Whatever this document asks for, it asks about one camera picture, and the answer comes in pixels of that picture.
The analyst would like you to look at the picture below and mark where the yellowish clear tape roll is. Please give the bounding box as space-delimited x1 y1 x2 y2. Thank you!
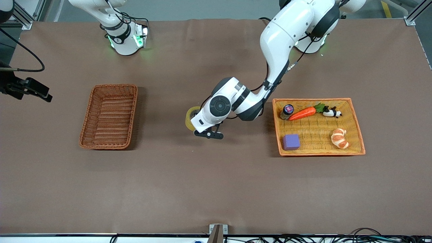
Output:
185 106 203 132

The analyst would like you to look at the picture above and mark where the brown wicker basket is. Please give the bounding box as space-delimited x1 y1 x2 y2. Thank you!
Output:
79 84 138 150

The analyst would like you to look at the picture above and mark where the orange wicker basket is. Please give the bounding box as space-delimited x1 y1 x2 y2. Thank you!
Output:
272 98 366 157

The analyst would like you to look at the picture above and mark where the brown table cloth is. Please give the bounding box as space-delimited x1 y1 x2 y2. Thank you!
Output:
0 18 432 235

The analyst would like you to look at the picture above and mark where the small dark bottle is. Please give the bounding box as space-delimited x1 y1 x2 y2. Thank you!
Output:
280 104 295 120

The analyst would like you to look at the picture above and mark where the purple cube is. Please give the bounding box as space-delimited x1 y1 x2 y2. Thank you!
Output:
282 134 301 151

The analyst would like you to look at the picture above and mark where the orange toy carrot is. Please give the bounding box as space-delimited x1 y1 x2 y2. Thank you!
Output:
289 103 326 121

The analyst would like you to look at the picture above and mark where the black white panda toy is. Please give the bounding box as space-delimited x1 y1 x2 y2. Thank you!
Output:
323 106 343 118

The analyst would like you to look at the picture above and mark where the toy croissant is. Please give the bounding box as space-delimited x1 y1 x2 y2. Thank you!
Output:
331 128 350 150

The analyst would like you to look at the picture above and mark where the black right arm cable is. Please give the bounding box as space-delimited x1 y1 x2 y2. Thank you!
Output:
0 28 45 72

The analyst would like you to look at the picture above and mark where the black right base cable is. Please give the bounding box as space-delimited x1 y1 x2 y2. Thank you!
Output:
105 0 150 29

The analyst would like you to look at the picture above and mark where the metal table bracket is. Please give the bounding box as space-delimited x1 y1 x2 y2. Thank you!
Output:
209 224 228 243

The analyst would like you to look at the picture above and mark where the black cable bundle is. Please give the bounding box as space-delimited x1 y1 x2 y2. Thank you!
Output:
223 227 432 243

